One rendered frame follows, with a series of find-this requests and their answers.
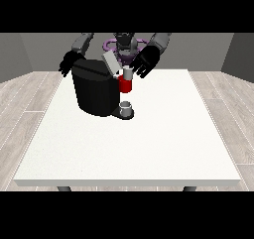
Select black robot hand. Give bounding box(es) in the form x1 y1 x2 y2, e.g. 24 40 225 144
58 50 86 78
129 44 161 79

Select small grey coffee pod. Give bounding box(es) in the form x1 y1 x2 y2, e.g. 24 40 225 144
122 64 134 80

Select red pod holder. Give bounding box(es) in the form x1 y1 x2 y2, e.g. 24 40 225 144
118 75 133 94

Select pale grey machine lid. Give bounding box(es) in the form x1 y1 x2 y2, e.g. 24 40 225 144
101 50 123 78

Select black coffee machine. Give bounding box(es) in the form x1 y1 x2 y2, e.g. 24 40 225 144
70 58 135 120

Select grey robot trunk purple rings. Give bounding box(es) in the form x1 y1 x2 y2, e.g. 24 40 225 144
102 33 149 64

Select small grey cup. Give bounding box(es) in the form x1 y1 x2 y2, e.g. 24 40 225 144
119 100 133 117

